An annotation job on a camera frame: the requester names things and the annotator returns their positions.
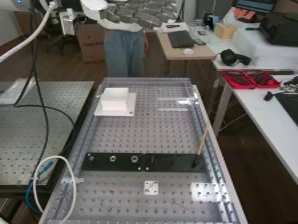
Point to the wooden desk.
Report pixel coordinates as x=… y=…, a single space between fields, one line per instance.
x=177 y=53

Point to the small white box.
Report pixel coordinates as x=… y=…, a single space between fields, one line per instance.
x=115 y=100

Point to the black keyboard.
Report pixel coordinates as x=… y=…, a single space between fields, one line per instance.
x=180 y=39

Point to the clear box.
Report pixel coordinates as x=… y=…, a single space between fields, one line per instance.
x=147 y=133

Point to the thin stick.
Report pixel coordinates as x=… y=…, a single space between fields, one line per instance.
x=203 y=141

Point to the white mouse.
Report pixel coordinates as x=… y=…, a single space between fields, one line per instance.
x=188 y=51

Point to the small metal bearing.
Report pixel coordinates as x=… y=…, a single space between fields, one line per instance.
x=134 y=159
x=114 y=159

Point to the black bag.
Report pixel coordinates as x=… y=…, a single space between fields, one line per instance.
x=280 y=30

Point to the red tray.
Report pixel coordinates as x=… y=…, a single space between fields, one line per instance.
x=239 y=80
x=264 y=79

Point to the cardboard box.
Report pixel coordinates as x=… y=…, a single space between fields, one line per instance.
x=91 y=43

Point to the black mat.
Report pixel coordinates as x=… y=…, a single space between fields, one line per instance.
x=289 y=108

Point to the computer screen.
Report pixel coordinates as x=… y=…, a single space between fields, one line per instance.
x=255 y=5

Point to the black headphones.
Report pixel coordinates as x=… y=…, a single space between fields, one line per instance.
x=233 y=57

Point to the person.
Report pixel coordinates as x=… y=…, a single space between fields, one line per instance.
x=124 y=53

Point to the black plate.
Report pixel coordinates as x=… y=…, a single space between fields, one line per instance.
x=168 y=163

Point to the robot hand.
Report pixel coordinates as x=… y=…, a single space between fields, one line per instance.
x=134 y=13

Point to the white desk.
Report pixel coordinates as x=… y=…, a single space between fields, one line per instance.
x=267 y=55
x=261 y=116

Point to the small wooden box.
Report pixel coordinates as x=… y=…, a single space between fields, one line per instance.
x=225 y=32

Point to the small white square plate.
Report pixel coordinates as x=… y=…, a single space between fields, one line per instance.
x=151 y=188

